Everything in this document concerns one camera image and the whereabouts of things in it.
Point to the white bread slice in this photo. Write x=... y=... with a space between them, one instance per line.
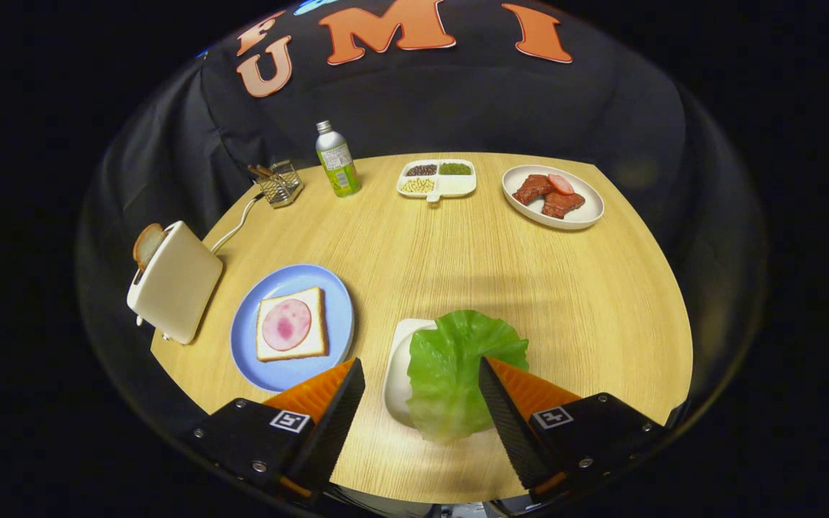
x=316 y=338

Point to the red-brown meat piece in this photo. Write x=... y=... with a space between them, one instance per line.
x=532 y=189
x=562 y=205

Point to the white divided dish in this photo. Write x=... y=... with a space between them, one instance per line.
x=458 y=185

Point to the white rounded square plate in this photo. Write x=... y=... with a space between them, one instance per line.
x=396 y=374

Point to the green lettuce leaf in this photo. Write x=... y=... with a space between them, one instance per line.
x=450 y=374

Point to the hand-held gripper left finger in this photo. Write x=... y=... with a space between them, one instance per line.
x=332 y=432

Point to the browned toast slice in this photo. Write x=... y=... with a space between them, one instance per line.
x=147 y=244

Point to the pink sausage slice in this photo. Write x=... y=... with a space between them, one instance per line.
x=560 y=184

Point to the pile of dark beans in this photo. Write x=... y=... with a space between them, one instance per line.
x=421 y=170

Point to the pile of yellow soybeans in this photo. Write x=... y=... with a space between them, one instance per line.
x=418 y=185

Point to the silver bottle green label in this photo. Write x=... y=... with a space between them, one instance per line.
x=339 y=169

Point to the blue round plate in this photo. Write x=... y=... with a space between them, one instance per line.
x=278 y=280

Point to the pink ham slice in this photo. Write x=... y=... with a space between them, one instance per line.
x=286 y=325

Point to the white oval plate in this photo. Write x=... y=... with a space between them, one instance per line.
x=587 y=212

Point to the pile of green beans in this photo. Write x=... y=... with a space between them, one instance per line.
x=455 y=169

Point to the cream toaster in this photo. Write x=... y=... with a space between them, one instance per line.
x=177 y=288

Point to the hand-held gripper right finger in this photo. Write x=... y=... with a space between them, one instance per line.
x=512 y=439

